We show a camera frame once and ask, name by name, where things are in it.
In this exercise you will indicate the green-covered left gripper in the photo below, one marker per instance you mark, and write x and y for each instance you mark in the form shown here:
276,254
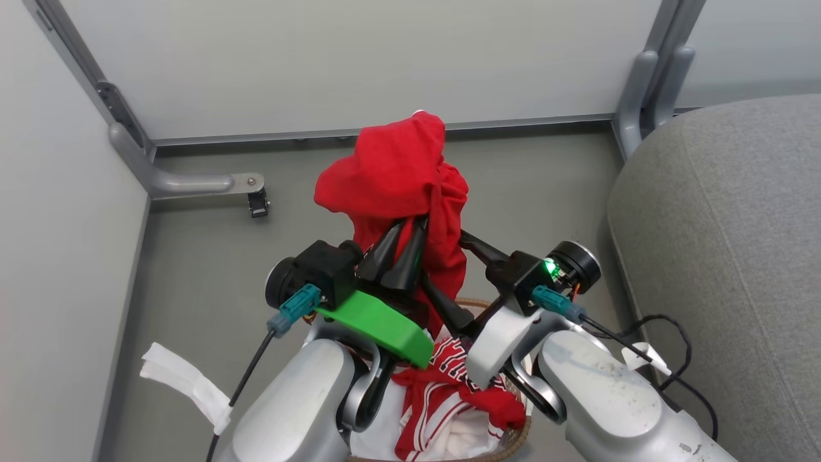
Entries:
385,327

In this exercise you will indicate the white-covered right gripper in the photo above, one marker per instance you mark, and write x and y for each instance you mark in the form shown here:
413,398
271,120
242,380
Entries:
500,343

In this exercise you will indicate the plain red garment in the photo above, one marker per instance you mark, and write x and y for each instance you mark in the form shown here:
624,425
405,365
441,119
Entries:
391,167

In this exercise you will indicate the red white striped jersey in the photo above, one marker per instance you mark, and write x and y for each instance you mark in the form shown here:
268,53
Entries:
442,398

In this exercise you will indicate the white cloth basket liner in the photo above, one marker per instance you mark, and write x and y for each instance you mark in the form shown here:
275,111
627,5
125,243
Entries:
375,428

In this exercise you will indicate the white basket with brown rim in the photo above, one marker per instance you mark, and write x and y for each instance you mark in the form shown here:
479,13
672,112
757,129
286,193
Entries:
515,441

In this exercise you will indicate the small black caster wheel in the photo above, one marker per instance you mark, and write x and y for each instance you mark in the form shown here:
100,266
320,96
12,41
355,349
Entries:
258,205

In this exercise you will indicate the grey partition foot with plate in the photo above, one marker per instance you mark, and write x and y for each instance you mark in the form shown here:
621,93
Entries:
186,184

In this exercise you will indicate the grey upright partition foot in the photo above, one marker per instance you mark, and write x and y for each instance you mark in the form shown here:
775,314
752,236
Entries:
673,83
635,102

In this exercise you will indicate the grey fabric sofa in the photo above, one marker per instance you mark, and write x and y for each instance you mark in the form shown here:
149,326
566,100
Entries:
737,224

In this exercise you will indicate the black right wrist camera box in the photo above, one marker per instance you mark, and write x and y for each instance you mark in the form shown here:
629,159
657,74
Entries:
519,276

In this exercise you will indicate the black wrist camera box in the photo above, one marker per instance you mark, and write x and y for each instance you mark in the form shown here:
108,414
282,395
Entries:
327,269
519,276

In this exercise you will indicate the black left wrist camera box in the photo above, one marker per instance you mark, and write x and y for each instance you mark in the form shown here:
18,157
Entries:
327,269

